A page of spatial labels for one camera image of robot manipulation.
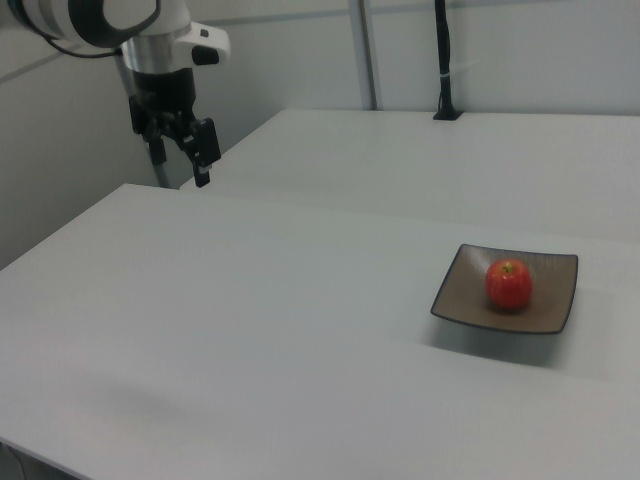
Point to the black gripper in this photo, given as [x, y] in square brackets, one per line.
[162, 100]

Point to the red apple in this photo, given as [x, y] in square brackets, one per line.
[508, 284]

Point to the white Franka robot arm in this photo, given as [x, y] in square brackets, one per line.
[75, 15]

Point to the square brown ceramic plate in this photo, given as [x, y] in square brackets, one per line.
[465, 300]

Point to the grey metal support post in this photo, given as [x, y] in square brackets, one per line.
[162, 175]

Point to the grey metal partition post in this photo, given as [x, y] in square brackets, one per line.
[367, 55]

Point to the black camera stand pole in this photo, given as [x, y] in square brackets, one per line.
[444, 50]

